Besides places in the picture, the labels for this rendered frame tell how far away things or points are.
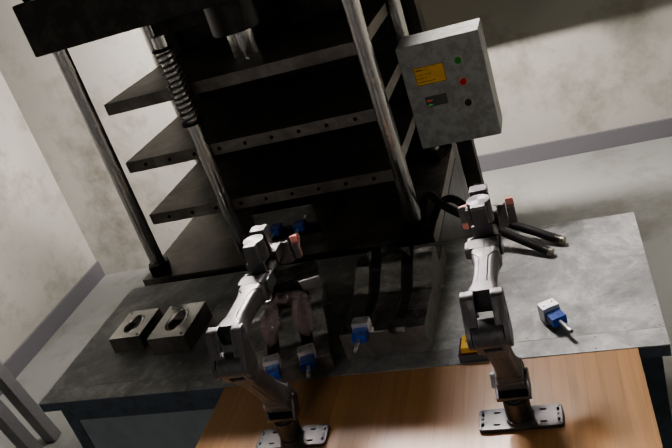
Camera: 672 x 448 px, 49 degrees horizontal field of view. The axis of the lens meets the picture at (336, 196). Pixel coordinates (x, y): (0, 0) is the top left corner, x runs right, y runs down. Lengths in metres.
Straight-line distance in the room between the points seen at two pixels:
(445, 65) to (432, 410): 1.25
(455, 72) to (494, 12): 2.09
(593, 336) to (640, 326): 0.12
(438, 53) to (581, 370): 1.23
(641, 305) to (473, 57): 1.03
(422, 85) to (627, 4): 2.31
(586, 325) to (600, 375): 0.21
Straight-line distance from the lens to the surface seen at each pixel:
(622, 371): 1.99
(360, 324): 2.16
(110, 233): 5.43
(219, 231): 3.44
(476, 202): 1.77
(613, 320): 2.15
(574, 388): 1.96
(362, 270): 2.40
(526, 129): 4.98
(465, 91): 2.70
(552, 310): 2.15
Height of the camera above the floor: 2.09
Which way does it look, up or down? 23 degrees down
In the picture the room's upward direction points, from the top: 19 degrees counter-clockwise
